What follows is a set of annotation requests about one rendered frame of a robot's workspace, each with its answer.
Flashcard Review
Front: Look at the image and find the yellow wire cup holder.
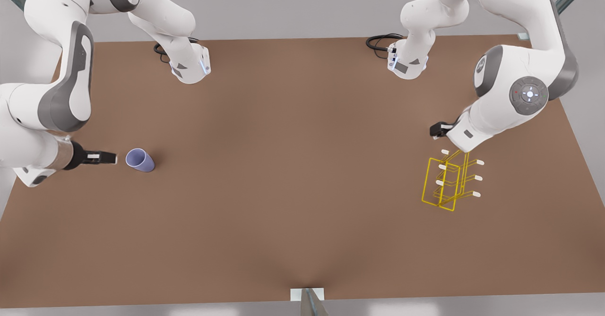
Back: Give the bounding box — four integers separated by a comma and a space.
422, 149, 484, 212

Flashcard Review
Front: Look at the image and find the lavender plastic cup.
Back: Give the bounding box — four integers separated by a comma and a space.
126, 148, 155, 172

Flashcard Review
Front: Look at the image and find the black cable loop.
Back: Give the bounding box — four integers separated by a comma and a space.
366, 34, 405, 60
154, 37, 200, 65

